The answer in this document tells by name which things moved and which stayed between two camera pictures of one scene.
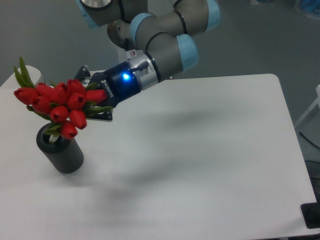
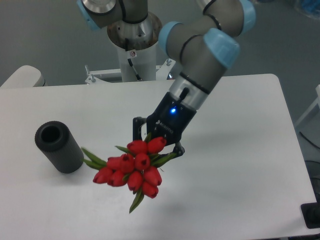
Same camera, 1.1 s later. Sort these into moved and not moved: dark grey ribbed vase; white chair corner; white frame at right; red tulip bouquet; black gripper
Moved: black gripper; red tulip bouquet
Not moved: white chair corner; dark grey ribbed vase; white frame at right
